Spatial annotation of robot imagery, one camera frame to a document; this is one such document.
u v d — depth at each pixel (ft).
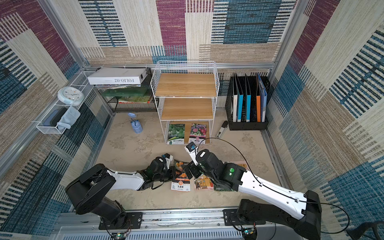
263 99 2.86
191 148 1.98
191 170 2.02
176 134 3.44
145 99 3.28
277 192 1.43
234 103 2.99
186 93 2.31
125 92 3.08
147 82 2.79
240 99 2.90
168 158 2.72
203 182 2.79
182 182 2.74
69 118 2.25
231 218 2.39
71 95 2.48
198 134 3.45
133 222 2.39
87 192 1.48
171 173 2.56
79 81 2.86
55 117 2.14
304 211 1.31
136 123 3.32
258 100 2.93
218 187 2.72
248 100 2.93
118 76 2.55
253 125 3.45
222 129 3.44
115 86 2.61
